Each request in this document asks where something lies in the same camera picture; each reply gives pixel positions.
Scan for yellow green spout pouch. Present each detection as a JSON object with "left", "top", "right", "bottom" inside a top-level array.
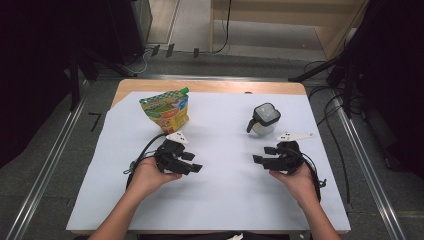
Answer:
[{"left": 138, "top": 87, "right": 190, "bottom": 134}]

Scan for black stand frame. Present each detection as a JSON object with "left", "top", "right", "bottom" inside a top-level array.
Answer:
[{"left": 64, "top": 46, "right": 138, "bottom": 112}]

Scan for person's right hand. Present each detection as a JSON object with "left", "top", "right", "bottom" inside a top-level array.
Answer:
[{"left": 269, "top": 163, "right": 319, "bottom": 208}]

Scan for left hand-held gripper cable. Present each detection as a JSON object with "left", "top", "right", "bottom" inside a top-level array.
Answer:
[{"left": 123, "top": 133, "right": 168, "bottom": 191}]

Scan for white paper sheet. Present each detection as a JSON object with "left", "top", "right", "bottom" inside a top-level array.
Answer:
[{"left": 65, "top": 91, "right": 352, "bottom": 233}]

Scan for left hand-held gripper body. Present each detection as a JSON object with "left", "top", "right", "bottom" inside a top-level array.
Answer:
[{"left": 154, "top": 131, "right": 194, "bottom": 177}]

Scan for clear jar with black lid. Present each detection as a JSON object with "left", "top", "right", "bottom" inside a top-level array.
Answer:
[{"left": 246, "top": 102, "right": 282, "bottom": 137}]

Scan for light wooden furniture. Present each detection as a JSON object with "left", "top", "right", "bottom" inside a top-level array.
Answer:
[{"left": 209, "top": 0, "right": 369, "bottom": 60}]

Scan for hand-held gripper cable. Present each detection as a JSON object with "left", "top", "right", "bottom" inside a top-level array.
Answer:
[
  {"left": 301, "top": 151, "right": 328, "bottom": 203},
  {"left": 123, "top": 133, "right": 168, "bottom": 191}
]

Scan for person's left hand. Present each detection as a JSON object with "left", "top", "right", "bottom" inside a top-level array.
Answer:
[{"left": 128, "top": 156, "right": 183, "bottom": 199}]

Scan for black stand leg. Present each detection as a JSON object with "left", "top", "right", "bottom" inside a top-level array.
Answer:
[{"left": 288, "top": 56, "right": 344, "bottom": 84}]

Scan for right hand-held gripper cable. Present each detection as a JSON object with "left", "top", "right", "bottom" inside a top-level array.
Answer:
[{"left": 301, "top": 151, "right": 328, "bottom": 203}]

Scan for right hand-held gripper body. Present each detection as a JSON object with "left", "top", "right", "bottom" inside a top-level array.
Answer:
[{"left": 263, "top": 132, "right": 314, "bottom": 175}]

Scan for black cabinet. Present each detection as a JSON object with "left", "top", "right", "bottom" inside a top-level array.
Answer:
[{"left": 106, "top": 0, "right": 154, "bottom": 66}]

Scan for metal floor rail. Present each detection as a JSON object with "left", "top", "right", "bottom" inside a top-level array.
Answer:
[
  {"left": 333, "top": 99, "right": 408, "bottom": 240},
  {"left": 4, "top": 96, "right": 88, "bottom": 240}
]

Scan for black floor cables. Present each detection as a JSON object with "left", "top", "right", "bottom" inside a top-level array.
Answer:
[{"left": 308, "top": 59, "right": 358, "bottom": 205}]

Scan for black hanging cable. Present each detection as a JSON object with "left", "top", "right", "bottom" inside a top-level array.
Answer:
[{"left": 213, "top": 0, "right": 233, "bottom": 55}]

